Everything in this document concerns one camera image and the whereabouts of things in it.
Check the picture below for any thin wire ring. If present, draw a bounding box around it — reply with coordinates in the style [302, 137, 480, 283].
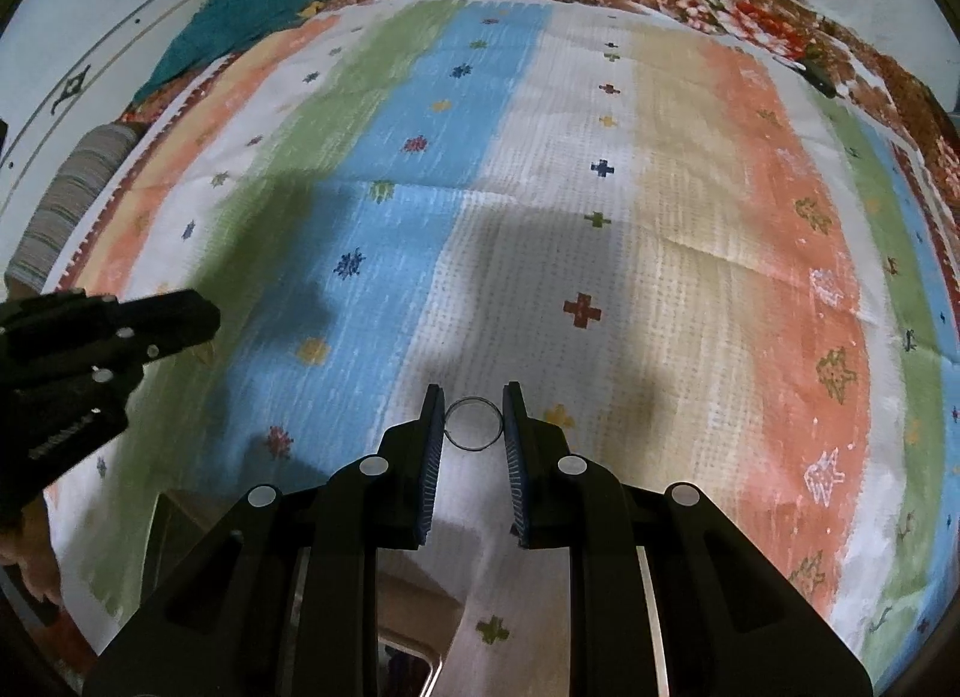
[442, 396, 506, 453]

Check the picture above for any small dark object on bed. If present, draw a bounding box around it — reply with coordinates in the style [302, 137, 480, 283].
[797, 59, 836, 99]

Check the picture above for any striped colourful woven mat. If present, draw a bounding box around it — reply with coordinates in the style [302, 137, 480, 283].
[49, 7, 958, 695]

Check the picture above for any grey striped pillow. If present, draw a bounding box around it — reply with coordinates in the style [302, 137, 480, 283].
[3, 122, 148, 301]

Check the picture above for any person's left hand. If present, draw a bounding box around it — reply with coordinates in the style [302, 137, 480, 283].
[0, 495, 62, 606]

